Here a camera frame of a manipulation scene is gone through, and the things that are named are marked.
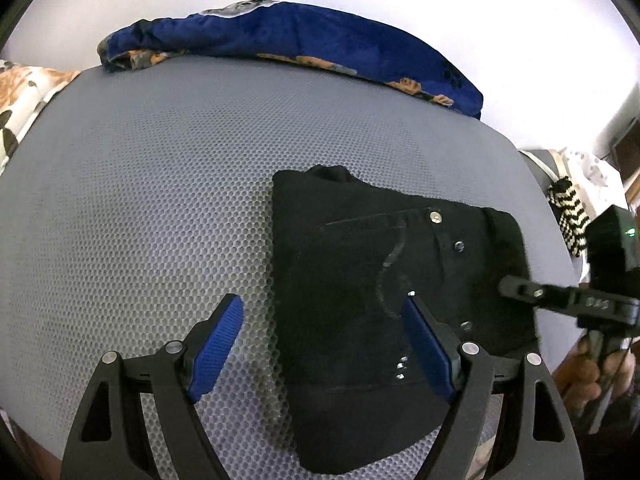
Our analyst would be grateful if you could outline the black denim pants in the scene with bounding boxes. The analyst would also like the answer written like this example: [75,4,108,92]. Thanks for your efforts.
[272,166,537,474]

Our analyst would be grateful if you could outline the person right hand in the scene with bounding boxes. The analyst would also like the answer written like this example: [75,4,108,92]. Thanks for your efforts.
[552,336,639,414]

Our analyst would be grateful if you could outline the black white zigzag cloth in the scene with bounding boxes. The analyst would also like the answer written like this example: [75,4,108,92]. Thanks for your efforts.
[548,177,590,258]

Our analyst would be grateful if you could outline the white patterned cloth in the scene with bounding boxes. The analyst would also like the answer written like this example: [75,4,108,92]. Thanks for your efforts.
[550,148,628,220]

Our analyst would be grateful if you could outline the grey mesh mattress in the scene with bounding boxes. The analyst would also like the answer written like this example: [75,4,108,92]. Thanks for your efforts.
[1,56,576,479]

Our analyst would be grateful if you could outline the white floral pillow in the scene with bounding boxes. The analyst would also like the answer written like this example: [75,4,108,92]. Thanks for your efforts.
[0,60,80,172]

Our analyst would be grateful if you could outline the blue floral blanket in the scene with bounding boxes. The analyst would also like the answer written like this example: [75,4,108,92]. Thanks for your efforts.
[96,0,484,118]

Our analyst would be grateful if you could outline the black camera box green light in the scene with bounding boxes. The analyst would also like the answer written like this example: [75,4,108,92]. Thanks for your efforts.
[586,205,640,299]

